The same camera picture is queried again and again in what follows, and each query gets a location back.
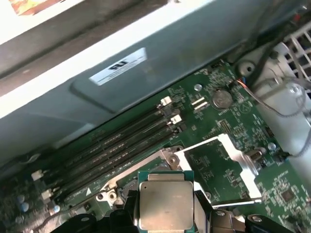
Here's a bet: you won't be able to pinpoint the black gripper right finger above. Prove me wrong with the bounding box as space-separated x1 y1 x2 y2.
193 190 277 233

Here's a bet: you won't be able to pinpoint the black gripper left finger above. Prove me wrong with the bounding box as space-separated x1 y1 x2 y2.
70 189 140 233

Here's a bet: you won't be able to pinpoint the metal wire locking lever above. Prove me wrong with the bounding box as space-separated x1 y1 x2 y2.
210 198 263 209

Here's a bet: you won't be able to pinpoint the silver CPU green substrate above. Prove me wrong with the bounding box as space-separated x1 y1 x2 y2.
138 170 195 231

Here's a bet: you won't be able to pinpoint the metal socket cover frame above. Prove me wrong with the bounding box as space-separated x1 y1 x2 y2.
174 134 263 203

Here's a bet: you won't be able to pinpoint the RAM slot dark clips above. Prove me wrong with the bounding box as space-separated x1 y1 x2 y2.
38 106 178 189
52 123 188 207

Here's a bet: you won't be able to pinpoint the internal USB port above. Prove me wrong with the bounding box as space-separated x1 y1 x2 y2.
247 150 262 163

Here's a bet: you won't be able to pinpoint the green motherboard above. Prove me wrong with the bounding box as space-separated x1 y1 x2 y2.
0 60 311 233

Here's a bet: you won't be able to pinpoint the silver coin battery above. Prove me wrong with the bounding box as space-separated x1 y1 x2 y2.
212 89 232 109

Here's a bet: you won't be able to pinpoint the white label sticker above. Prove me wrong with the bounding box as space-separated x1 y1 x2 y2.
88 47 148 86

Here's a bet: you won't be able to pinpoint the black and grey PC case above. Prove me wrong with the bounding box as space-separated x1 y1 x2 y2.
0 0 311 170

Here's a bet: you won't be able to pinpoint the silver drive cage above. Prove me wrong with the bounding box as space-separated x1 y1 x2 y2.
269 21 311 83

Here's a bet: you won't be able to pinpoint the grey twisted fan wire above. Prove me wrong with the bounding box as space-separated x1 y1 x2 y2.
228 77 311 119
276 116 311 165

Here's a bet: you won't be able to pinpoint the black cable loop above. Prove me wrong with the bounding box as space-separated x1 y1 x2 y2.
247 14 302 87

